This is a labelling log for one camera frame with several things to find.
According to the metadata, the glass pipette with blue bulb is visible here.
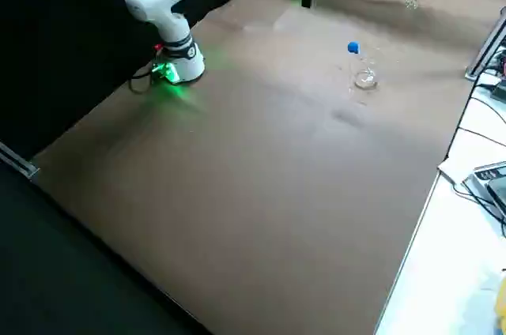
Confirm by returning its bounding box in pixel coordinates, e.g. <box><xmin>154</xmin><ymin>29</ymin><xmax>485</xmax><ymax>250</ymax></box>
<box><xmin>346</xmin><ymin>41</ymin><xmax>376</xmax><ymax>77</ymax></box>

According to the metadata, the white paper sheet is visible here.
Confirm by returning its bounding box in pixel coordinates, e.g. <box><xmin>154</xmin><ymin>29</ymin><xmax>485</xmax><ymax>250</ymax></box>
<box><xmin>436</xmin><ymin>156</ymin><xmax>475</xmax><ymax>186</ymax></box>

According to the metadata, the grey device with black panel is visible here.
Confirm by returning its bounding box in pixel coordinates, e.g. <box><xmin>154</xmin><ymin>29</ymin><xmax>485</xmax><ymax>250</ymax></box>
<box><xmin>461</xmin><ymin>160</ymin><xmax>506</xmax><ymax>238</ymax></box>

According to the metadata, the yellow object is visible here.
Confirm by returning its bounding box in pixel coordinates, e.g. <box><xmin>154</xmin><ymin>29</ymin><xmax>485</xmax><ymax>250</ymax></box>
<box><xmin>493</xmin><ymin>271</ymin><xmax>506</xmax><ymax>335</ymax></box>

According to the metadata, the aluminium profile post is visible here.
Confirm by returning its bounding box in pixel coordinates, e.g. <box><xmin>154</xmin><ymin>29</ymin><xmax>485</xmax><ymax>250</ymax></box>
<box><xmin>464</xmin><ymin>6</ymin><xmax>506</xmax><ymax>82</ymax></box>

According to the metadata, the thick black table cable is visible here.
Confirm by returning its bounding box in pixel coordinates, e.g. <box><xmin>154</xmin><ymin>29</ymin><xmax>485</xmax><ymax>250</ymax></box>
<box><xmin>456</xmin><ymin>68</ymin><xmax>506</xmax><ymax>133</ymax></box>

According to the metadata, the black arm foot cable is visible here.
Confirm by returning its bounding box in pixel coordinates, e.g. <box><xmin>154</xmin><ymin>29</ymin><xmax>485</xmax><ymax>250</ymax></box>
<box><xmin>129</xmin><ymin>64</ymin><xmax>161</xmax><ymax>95</ymax></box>

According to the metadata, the thin black table cable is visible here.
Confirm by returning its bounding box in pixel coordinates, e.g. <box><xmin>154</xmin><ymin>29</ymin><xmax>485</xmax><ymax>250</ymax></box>
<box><xmin>458</xmin><ymin>125</ymin><xmax>506</xmax><ymax>142</ymax></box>

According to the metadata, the black device cable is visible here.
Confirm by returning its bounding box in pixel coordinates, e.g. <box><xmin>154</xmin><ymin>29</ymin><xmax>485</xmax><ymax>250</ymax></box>
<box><xmin>452</xmin><ymin>180</ymin><xmax>506</xmax><ymax>230</ymax></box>

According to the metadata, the aluminium profile rail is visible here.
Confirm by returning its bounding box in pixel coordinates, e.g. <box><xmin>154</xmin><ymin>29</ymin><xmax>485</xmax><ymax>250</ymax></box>
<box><xmin>0</xmin><ymin>140</ymin><xmax>41</xmax><ymax>183</ymax></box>

